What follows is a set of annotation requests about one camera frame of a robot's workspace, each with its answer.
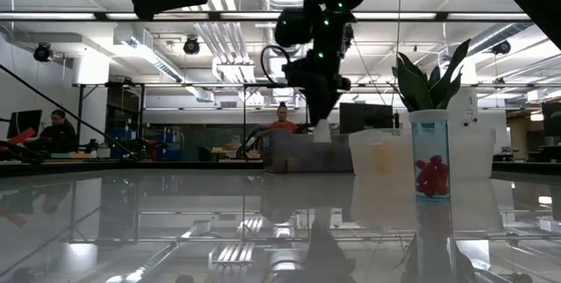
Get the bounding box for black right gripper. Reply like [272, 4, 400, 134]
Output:
[282, 49, 353, 127]

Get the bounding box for small clear medicine bottle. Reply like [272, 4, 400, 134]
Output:
[311, 117, 333, 145]

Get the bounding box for red-pill medicine bottle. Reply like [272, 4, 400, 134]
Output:
[408, 109, 452, 204]

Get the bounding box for grey plastic bin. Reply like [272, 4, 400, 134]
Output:
[261, 127, 355, 175]

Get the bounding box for clear plastic bin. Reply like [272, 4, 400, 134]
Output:
[348, 126, 498, 182]

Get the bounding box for black computer monitor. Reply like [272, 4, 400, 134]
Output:
[338, 102, 394, 136]
[5, 109, 44, 140]
[540, 102, 561, 138]

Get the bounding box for person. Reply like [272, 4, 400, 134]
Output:
[36, 109, 78, 153]
[266, 101, 300, 135]

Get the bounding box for black ceiling spotlight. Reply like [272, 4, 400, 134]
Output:
[182, 35, 202, 56]
[32, 42, 54, 64]
[491, 39, 513, 56]

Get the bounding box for green snake plant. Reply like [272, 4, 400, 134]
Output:
[390, 38, 472, 114]

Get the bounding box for white building column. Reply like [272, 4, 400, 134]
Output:
[445, 61, 479, 131]

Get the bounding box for blue storage bins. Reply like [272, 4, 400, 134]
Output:
[106, 127, 184, 162]

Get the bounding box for red flat object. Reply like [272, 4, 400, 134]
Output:
[7, 126, 37, 146]

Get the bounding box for black overhead frame beam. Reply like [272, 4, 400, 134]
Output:
[0, 11, 561, 23]

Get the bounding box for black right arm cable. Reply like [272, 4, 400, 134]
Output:
[260, 44, 294, 86]

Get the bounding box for black background station frame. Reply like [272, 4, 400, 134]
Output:
[72, 81, 310, 162]

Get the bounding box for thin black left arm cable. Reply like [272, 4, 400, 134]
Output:
[0, 62, 139, 160]

